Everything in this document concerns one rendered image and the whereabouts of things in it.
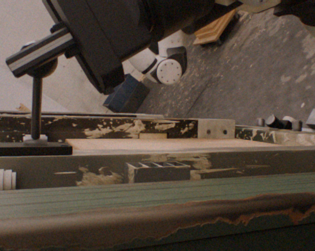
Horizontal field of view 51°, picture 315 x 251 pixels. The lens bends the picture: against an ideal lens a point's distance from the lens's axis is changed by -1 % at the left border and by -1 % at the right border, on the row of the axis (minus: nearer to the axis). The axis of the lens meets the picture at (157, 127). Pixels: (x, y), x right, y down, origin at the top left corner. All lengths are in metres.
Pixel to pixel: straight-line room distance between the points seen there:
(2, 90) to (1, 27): 1.70
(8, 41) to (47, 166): 5.66
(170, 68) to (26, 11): 5.17
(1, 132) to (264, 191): 0.68
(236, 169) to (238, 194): 0.29
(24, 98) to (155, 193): 4.42
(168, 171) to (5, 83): 4.27
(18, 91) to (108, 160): 4.21
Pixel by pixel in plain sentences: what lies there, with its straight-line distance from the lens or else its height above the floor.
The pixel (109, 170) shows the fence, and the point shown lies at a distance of 0.40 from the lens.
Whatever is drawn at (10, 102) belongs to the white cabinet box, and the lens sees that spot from 4.59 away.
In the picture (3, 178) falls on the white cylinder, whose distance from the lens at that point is 0.36.
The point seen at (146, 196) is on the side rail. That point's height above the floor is 1.35.
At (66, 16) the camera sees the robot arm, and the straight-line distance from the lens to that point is 0.31.
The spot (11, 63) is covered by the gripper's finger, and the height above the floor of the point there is 1.45.
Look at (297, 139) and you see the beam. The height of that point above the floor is 0.90.
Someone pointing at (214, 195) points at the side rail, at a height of 1.32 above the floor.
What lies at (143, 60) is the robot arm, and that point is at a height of 1.22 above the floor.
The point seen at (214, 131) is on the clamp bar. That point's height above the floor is 0.96.
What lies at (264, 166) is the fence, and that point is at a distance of 0.51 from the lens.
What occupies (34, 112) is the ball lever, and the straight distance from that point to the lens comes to 0.38.
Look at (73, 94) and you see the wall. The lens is 6.00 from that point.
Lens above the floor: 1.42
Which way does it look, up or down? 21 degrees down
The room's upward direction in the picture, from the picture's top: 54 degrees counter-clockwise
